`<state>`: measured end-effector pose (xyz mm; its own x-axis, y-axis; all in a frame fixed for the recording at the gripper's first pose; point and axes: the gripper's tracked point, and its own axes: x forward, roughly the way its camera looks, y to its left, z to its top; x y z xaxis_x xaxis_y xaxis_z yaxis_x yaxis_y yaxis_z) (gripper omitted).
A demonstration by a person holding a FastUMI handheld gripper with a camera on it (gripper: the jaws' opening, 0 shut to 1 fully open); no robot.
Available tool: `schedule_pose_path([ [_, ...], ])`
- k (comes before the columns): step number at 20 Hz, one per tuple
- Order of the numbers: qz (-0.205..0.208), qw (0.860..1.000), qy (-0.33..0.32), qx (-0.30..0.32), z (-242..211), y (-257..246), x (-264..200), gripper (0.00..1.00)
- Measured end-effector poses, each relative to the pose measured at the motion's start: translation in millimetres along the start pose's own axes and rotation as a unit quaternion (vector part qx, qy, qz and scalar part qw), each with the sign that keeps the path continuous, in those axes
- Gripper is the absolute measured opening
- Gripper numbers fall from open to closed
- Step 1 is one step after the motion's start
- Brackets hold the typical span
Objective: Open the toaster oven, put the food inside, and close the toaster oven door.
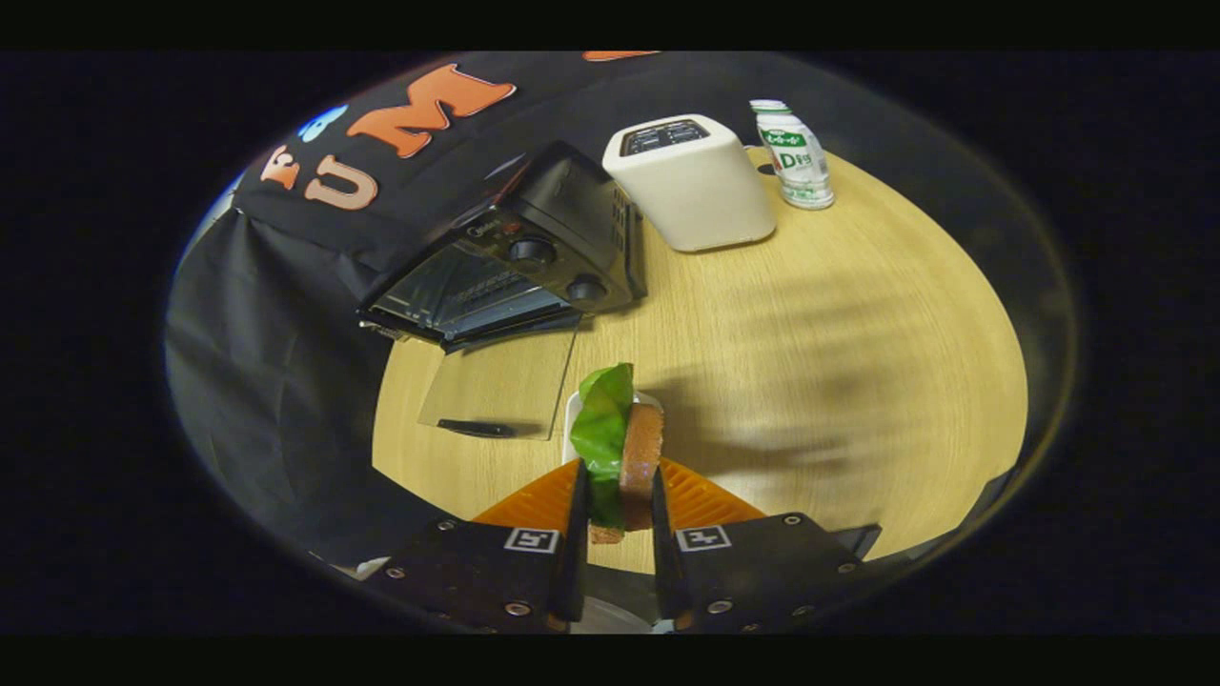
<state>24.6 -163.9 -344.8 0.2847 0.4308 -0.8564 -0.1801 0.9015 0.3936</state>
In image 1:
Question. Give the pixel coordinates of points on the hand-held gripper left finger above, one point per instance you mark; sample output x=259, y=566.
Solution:
x=577, y=562

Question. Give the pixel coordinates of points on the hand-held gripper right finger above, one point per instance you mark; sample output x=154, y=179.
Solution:
x=664, y=572

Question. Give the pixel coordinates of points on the lettuce sandwich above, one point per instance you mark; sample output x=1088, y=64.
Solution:
x=640, y=457

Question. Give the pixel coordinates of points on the black toaster oven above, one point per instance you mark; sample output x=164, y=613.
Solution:
x=572, y=200

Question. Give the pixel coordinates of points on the white pop-up toaster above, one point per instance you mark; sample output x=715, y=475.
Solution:
x=696, y=191

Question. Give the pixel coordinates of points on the white rectangular plate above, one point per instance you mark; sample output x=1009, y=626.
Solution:
x=573, y=429

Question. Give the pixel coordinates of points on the black backdrop cloth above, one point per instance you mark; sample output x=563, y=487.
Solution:
x=286, y=381

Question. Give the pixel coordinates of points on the white green-label drink bottle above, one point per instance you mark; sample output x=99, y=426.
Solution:
x=801, y=162

